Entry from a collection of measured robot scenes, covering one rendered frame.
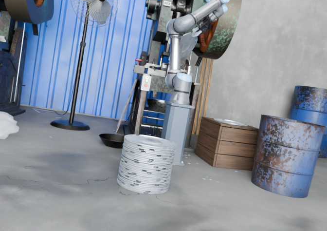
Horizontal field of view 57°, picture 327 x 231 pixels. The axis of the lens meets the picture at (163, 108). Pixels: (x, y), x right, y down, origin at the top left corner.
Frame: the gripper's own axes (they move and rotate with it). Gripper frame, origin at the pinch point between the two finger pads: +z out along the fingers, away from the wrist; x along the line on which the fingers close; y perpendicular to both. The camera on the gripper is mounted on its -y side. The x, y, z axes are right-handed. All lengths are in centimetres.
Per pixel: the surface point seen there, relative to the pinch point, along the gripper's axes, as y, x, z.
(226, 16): -16.3, -1.0, -29.2
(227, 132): 8, 87, 19
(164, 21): -5.6, -33.4, 16.9
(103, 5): 15, -81, 54
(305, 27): -248, -13, -93
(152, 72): -2, 0, 52
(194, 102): -17, 44, 37
